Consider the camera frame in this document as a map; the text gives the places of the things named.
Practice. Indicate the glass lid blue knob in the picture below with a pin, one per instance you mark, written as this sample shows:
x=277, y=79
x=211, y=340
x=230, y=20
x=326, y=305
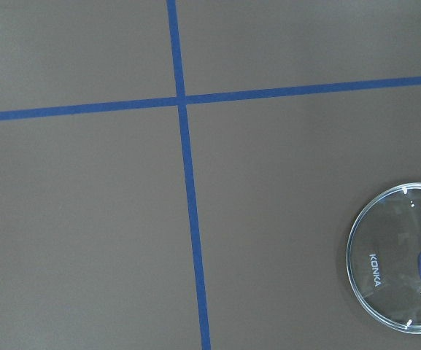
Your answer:
x=383, y=258

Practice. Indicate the brown paper table mat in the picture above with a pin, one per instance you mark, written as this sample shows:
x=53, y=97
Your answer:
x=185, y=174

